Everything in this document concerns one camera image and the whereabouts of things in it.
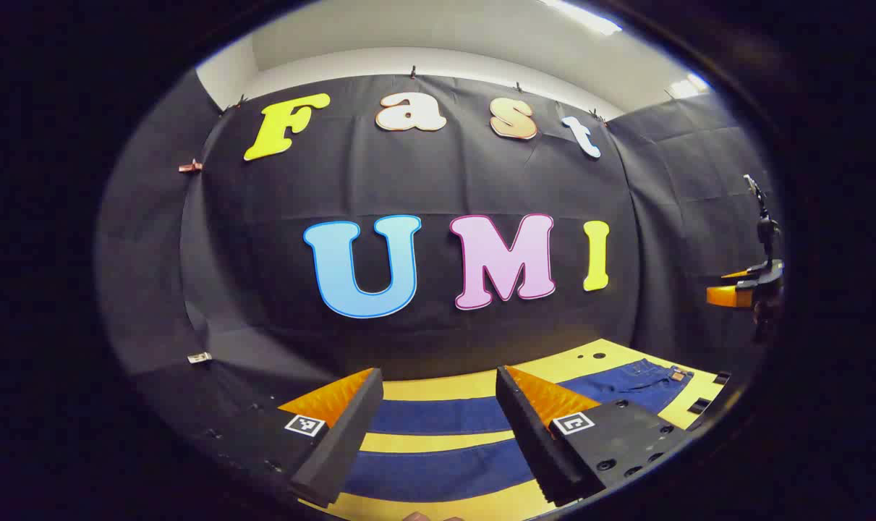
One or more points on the white cloth clip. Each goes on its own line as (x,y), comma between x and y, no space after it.
(200,357)

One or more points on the ceiling light panel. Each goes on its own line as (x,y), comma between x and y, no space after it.
(687,87)
(582,16)

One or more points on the black backdrop cloth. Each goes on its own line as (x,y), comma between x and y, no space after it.
(445,177)

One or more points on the blue denim jeans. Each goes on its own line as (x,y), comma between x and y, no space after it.
(438,417)

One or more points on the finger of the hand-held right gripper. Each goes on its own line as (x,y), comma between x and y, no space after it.
(723,294)

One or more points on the brown cloth clip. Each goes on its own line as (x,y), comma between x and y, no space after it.
(190,166)

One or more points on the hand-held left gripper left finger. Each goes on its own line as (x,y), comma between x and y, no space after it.
(340,441)

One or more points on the black table edge clamp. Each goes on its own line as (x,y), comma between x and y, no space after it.
(698,406)
(722,377)

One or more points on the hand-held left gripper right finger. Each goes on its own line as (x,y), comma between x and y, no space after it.
(532,441)

